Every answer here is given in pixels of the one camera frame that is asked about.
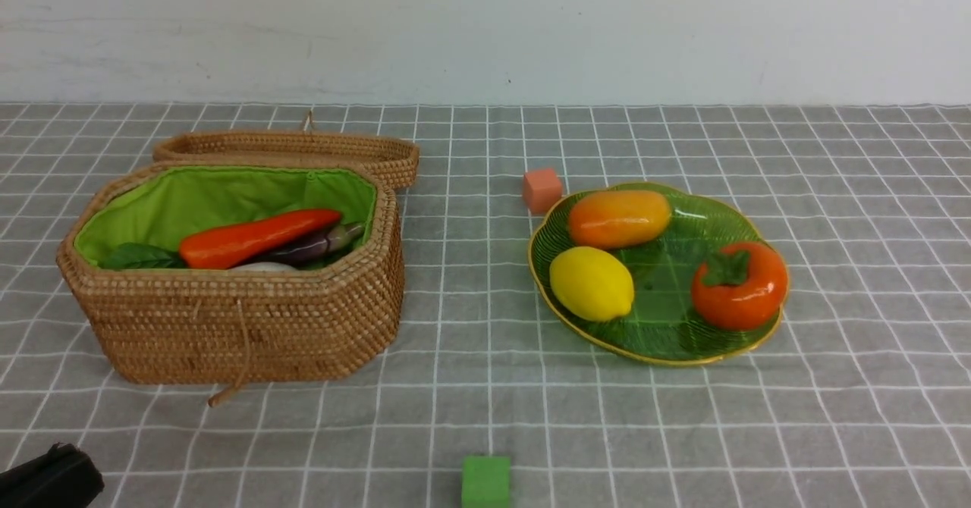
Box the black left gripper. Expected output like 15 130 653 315
1 443 106 507

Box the orange toy carrot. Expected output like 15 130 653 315
99 208 344 271

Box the white toy radish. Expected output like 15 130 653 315
230 262 298 272

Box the purple toy eggplant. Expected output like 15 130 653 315
250 222 366 267

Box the yellow toy lemon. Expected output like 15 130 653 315
549 246 636 322

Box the orange yellow toy mango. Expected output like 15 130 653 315
567 190 674 251

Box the orange toy persimmon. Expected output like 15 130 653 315
690 241 790 332

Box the woven wicker basket green lining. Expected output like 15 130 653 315
56 160 404 406

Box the green foam cube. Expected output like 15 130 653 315
461 456 512 508

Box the orange foam cube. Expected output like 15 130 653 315
521 168 563 215

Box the green glass leaf plate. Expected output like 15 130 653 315
527 182 790 366

